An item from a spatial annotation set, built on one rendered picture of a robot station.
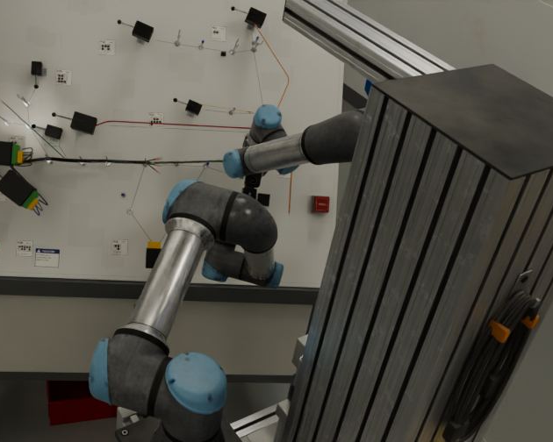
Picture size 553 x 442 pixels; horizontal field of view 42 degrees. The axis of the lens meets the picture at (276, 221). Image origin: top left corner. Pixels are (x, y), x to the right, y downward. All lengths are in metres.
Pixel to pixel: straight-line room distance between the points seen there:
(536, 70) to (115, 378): 3.60
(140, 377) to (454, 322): 0.65
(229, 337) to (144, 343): 1.18
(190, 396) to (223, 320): 1.19
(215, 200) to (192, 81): 0.86
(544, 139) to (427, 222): 0.18
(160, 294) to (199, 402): 0.25
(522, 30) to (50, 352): 3.24
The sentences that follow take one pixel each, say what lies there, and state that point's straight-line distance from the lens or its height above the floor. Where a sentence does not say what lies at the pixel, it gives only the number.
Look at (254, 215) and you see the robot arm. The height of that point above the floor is 1.51.
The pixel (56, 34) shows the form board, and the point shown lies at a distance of 2.42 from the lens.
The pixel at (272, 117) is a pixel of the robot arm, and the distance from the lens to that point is 2.01.
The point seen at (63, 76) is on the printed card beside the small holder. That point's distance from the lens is 2.39.
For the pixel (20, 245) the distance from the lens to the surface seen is 2.36.
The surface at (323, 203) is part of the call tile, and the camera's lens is 2.38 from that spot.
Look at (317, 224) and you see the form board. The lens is 2.41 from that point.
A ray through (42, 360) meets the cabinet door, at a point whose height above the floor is 0.47.
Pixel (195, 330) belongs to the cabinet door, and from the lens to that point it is 2.54.
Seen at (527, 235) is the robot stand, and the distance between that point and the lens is 0.97.
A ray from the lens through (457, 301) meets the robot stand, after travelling 0.95.
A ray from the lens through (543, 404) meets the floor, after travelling 3.66.
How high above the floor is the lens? 2.41
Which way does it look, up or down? 35 degrees down
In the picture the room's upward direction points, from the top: 11 degrees clockwise
